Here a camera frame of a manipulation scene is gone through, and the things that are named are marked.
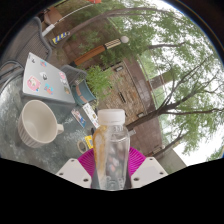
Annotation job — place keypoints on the silver laptop with stickers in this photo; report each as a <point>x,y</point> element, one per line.
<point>46,80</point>

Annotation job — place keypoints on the brick building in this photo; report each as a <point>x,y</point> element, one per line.
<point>138,96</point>

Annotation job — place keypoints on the brown lamp post, white globe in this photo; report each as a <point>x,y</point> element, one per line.
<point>91,53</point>

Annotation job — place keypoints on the roll of tape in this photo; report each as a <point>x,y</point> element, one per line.
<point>81,146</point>

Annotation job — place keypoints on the grey chair with teal cushion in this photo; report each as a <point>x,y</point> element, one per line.
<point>80,88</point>

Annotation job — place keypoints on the cream ribbed ceramic cup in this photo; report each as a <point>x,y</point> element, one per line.
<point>36,125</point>

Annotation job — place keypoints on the colourful printed card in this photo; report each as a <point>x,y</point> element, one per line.
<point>79,118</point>

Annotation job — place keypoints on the white printed card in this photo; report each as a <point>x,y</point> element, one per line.
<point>90,114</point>

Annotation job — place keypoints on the grey metal mesh chair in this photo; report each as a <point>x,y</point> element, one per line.
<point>28,41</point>

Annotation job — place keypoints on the large leafy tree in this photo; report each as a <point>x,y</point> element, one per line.
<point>186,83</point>

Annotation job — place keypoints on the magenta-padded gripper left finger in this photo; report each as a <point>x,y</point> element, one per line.
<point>71,173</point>

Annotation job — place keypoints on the clear bottle with white cap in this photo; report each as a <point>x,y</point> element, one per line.
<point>111,150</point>

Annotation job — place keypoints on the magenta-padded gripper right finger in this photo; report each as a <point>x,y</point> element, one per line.
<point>148,171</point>

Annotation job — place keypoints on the small yellow packet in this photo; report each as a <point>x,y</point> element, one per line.
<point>89,141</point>

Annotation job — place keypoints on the yellow and blue striped post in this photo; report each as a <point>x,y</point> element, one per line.
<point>60,37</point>

